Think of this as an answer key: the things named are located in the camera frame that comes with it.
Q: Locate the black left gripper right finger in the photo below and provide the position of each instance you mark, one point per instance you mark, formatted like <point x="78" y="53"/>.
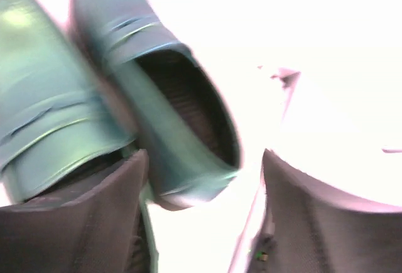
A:
<point x="311" y="226"/>

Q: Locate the green pointed shoe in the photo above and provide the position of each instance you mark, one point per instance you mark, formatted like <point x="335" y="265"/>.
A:
<point x="53" y="118"/>
<point x="182" y="121"/>

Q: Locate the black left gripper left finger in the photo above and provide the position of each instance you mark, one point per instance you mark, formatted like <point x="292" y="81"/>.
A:
<point x="93" y="225"/>

